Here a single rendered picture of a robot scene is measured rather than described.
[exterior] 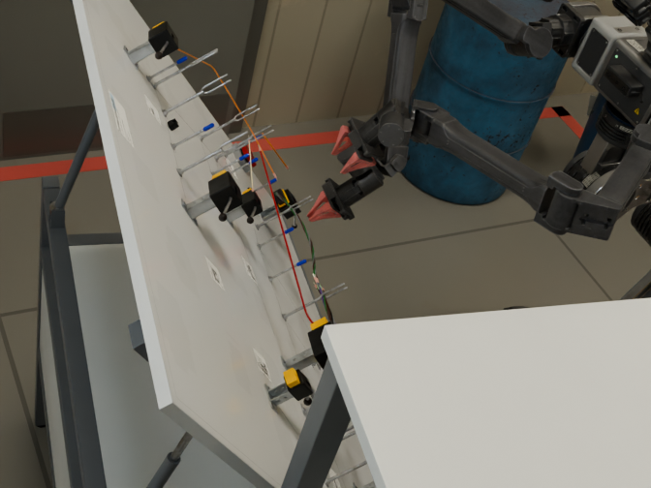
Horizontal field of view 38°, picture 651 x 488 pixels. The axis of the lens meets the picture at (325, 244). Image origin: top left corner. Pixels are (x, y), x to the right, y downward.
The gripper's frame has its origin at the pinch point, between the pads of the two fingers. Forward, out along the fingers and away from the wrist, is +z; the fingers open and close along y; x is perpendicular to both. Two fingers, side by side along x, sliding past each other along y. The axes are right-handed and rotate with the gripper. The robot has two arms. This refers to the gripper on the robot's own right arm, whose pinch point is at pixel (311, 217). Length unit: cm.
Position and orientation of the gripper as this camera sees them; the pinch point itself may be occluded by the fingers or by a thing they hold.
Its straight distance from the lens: 231.5
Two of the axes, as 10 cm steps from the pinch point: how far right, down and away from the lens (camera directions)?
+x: 4.3, 2.8, 8.6
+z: -8.2, 5.2, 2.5
